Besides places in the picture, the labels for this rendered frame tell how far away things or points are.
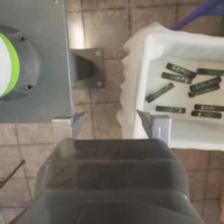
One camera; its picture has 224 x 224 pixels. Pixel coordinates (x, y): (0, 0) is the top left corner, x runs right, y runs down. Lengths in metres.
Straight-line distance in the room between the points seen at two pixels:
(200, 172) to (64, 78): 1.55
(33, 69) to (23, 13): 0.11
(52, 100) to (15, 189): 1.60
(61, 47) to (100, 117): 1.01
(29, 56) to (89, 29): 0.99
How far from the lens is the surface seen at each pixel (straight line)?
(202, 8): 0.91
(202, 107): 0.92
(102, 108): 1.30
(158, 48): 0.62
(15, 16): 0.41
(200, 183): 1.80
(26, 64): 0.34
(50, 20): 0.38
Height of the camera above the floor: 1.26
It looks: 76 degrees down
